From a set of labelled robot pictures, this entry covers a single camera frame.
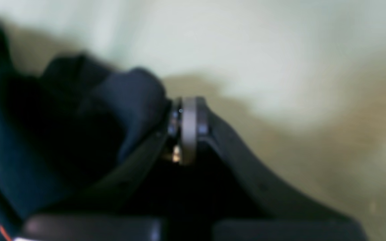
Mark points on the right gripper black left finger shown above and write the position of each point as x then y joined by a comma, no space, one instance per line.
95,213

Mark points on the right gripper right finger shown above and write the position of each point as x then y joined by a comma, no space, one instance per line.
294,215

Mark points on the black T-shirt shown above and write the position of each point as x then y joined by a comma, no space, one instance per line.
66,129

